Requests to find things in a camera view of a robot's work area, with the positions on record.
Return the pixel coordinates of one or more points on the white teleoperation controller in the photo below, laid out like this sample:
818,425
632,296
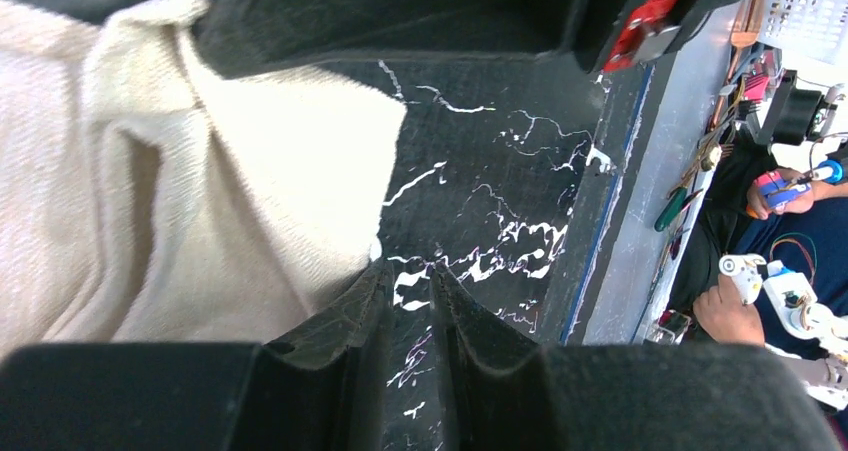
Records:
792,298

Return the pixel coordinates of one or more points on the operator right hand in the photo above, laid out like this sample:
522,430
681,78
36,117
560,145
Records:
723,315

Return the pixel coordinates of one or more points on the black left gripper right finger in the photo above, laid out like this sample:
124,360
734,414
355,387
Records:
504,391

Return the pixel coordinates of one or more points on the beige cloth napkin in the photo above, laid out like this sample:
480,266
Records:
146,198

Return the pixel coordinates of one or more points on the blue pink teleoperation handle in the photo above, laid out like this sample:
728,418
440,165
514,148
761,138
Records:
777,191

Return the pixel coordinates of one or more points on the operator dark blue torso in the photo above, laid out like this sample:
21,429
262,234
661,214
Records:
813,243

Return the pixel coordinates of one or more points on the green handled screwdriver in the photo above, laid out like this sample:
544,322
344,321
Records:
679,200

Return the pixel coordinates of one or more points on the operator left hand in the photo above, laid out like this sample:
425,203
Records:
756,205

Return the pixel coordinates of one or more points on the white plastic basket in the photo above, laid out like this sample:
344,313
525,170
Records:
816,29

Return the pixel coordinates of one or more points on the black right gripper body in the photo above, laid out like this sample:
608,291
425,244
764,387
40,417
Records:
246,37

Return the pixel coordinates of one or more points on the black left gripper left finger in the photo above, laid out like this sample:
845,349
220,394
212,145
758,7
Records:
320,386

